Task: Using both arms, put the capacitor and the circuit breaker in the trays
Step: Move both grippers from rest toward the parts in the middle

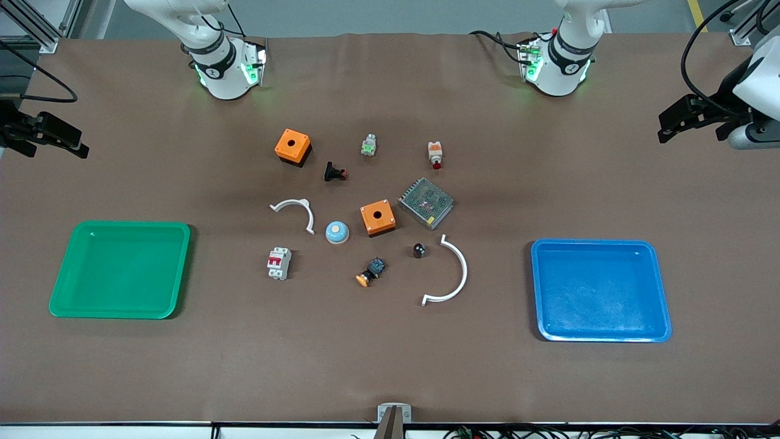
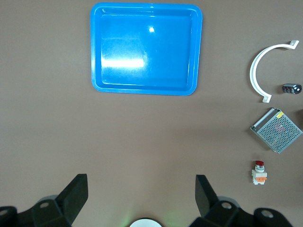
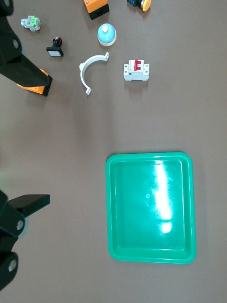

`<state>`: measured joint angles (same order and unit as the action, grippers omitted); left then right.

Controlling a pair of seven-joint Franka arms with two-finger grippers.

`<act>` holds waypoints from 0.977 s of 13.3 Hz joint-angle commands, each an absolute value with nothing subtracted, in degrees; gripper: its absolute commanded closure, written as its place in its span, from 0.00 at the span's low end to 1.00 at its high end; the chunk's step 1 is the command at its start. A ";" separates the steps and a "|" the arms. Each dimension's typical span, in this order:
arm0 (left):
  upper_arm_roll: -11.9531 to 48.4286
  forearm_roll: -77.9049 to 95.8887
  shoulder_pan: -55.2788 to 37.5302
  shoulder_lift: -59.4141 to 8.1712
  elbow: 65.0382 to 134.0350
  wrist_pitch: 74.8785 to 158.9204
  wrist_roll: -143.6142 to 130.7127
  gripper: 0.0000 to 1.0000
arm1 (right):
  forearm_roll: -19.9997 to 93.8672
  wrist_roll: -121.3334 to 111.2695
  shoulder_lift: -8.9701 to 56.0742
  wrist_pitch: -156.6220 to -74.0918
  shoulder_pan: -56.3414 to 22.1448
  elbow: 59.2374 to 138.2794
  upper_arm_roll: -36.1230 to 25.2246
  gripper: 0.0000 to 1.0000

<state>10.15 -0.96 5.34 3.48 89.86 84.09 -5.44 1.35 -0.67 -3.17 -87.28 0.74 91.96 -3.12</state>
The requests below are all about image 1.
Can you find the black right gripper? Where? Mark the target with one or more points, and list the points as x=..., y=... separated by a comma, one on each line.
x=10, y=129

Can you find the aluminium frame profile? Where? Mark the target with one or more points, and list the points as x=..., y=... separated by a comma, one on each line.
x=36, y=27
x=740, y=30

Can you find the white switch with red button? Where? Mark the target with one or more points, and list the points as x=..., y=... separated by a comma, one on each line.
x=435, y=152

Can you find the large white arc clamp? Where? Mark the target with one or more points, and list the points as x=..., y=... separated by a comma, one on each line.
x=464, y=268

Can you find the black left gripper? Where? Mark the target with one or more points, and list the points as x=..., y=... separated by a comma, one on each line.
x=725, y=96

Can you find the grey metal camera mount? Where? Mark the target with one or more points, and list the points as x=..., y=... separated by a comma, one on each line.
x=385, y=411

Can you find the orange button box black base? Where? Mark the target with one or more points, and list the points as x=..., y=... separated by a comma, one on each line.
x=368, y=217

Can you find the metal mesh power supply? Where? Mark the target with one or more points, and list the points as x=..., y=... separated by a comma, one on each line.
x=426, y=203

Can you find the blue dome buzzer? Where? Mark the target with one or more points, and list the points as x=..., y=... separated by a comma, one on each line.
x=337, y=233

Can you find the yellow pushbutton with blue block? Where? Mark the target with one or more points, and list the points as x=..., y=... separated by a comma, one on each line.
x=373, y=269

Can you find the black cylindrical capacitor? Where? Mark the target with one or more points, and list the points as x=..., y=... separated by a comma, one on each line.
x=419, y=250

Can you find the white circuit breaker red lever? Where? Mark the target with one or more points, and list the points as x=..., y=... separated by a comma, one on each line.
x=279, y=263

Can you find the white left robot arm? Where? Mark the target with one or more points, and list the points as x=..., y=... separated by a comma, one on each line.
x=557, y=76

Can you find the orange button box upper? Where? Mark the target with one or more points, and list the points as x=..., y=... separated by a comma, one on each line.
x=283, y=146

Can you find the small white arc clamp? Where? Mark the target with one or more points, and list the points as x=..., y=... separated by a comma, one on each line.
x=309, y=216

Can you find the blue plastic tray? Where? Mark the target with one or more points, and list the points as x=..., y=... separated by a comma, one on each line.
x=600, y=292

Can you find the green white indicator switch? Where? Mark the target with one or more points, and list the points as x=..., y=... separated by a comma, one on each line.
x=368, y=146

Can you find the brown table mat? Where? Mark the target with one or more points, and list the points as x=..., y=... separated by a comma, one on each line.
x=390, y=353

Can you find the black pushbutton with red tip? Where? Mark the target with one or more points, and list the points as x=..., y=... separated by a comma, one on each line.
x=333, y=172

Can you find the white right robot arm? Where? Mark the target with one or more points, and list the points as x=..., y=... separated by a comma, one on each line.
x=222, y=79

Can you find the green plastic tray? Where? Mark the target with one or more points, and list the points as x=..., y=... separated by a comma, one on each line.
x=119, y=271

